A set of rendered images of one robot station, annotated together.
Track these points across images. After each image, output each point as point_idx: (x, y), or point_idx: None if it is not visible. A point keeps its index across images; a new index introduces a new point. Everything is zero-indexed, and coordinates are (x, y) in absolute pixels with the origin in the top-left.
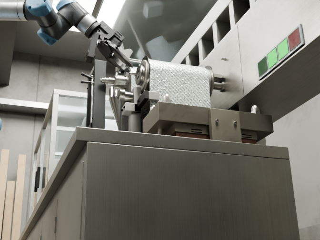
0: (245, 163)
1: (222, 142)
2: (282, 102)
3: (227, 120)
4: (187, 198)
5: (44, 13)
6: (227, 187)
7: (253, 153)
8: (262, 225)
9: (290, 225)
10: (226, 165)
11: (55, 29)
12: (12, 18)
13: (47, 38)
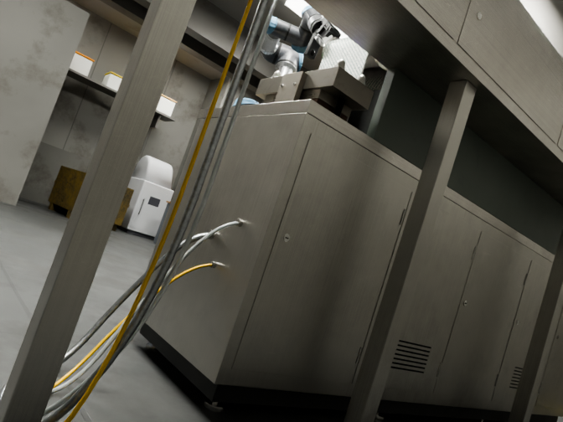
0: (270, 121)
1: (263, 105)
2: (409, 43)
3: (290, 83)
4: (225, 155)
5: (270, 30)
6: (250, 145)
7: (280, 110)
8: (257, 179)
9: (276, 181)
10: (257, 126)
11: (292, 38)
12: (271, 41)
13: (293, 48)
